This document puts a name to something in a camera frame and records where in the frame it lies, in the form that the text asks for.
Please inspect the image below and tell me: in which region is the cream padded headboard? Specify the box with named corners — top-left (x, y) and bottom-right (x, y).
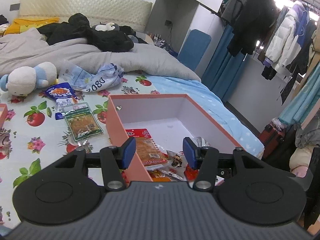
top-left (18, 0), bottom-right (152, 32)

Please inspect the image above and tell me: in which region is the blue white snack bag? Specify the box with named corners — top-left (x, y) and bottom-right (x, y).
top-left (45, 82), bottom-right (78, 120)

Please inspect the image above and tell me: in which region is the light blue bedsheet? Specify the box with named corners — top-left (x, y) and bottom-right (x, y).
top-left (147, 75), bottom-right (264, 159)

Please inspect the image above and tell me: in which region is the red snack in box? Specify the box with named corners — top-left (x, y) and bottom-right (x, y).
top-left (149, 166), bottom-right (199, 181)

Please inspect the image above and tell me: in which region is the white blue plush toy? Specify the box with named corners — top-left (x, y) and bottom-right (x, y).
top-left (1, 62), bottom-right (57, 97)

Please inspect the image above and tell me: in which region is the green snack packet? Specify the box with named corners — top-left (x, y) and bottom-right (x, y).
top-left (62, 102), bottom-right (103, 141)

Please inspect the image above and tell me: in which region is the black clothes pile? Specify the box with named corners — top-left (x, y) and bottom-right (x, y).
top-left (37, 13), bottom-right (146, 53)

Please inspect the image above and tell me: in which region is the red suitcase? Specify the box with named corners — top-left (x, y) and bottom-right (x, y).
top-left (258, 122), bottom-right (285, 158)

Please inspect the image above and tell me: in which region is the blue curtain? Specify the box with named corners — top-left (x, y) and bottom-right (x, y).
top-left (201, 25), bottom-right (248, 102)

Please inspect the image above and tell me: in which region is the yellow pillow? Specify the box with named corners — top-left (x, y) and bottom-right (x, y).
top-left (4, 17), bottom-right (59, 35)

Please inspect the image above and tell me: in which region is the red clear snack packet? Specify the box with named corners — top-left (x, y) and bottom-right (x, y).
top-left (126, 128), bottom-right (167, 167)

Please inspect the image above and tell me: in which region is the white puffer jacket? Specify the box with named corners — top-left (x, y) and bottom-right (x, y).
top-left (262, 1), bottom-right (309, 80)

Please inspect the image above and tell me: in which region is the silver snack packet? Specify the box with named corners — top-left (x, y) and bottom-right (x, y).
top-left (165, 150), bottom-right (189, 167)

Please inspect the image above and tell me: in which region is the pink cardboard box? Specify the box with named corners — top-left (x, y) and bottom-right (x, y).
top-left (106, 93), bottom-right (243, 183)

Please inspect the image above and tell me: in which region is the blue padded chair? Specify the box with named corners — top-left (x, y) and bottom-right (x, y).
top-left (177, 29), bottom-right (212, 70)

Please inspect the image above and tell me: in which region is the grey duvet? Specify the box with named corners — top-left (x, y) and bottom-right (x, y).
top-left (1, 28), bottom-right (200, 81)

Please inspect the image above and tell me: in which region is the crumpled blue white bag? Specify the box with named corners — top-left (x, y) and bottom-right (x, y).
top-left (58, 61), bottom-right (124, 93)

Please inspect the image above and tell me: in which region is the fruit pattern mat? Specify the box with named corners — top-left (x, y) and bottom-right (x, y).
top-left (1, 73), bottom-right (159, 228)

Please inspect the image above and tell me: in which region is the hanging black jacket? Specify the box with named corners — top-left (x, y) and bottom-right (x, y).
top-left (227, 0), bottom-right (278, 57)

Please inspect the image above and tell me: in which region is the pink box lid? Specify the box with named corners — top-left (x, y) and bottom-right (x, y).
top-left (0, 103), bottom-right (8, 128)

